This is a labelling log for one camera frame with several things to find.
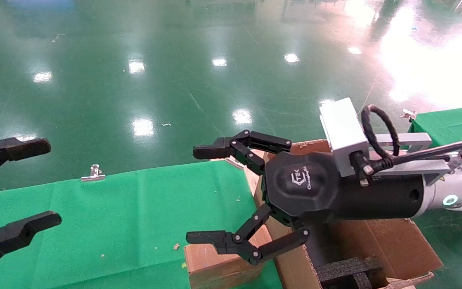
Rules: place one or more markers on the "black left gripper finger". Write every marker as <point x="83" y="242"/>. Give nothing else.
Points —
<point x="14" y="235"/>
<point x="18" y="148"/>

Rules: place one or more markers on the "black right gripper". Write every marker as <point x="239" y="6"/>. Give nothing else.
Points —
<point x="307" y="188"/>

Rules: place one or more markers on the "small brown cardboard box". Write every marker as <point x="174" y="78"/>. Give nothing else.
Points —
<point x="215" y="269"/>

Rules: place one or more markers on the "large open cardboard carton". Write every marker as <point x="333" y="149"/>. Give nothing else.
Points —
<point x="395" y="245"/>

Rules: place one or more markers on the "silver binder clip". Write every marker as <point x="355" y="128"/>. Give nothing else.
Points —
<point x="234" y="162"/>
<point x="93" y="176"/>
<point x="408" y="115"/>

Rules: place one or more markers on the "large green tablecloth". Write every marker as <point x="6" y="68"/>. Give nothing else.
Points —
<point x="114" y="224"/>

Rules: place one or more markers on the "black foam insert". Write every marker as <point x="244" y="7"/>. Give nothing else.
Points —
<point x="347" y="271"/>

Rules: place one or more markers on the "small green tablecloth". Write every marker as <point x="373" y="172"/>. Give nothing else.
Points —
<point x="455" y="120"/>

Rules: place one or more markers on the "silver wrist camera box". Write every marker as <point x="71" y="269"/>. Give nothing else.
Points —
<point x="343" y="128"/>

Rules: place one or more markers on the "silver camera mount bracket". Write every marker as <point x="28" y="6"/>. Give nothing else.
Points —
<point x="411" y="140"/>

